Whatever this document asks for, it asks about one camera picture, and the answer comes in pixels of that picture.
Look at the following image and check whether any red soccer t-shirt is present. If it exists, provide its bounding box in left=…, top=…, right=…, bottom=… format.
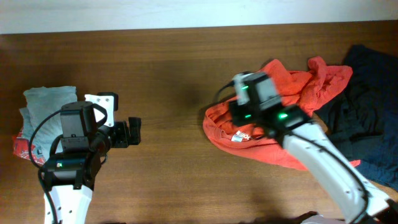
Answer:
left=202, top=56, right=361, bottom=171

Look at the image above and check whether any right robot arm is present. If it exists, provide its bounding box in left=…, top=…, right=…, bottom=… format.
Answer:
left=229, top=72, right=397, bottom=223

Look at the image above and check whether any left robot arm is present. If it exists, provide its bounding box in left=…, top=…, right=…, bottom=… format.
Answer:
left=38, top=101, right=142, bottom=223

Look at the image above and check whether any folded grey t-shirt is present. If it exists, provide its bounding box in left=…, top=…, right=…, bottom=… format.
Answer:
left=19, top=85, right=78, bottom=156

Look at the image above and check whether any folded red printed t-shirt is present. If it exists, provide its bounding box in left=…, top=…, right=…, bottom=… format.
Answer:
left=12, top=130, right=45, bottom=165

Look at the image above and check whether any dark navy garment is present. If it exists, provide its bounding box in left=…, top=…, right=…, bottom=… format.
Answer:
left=315, top=45, right=397, bottom=189

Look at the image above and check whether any left black cable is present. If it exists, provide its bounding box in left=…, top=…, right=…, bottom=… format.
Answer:
left=27, top=108, right=63, bottom=224

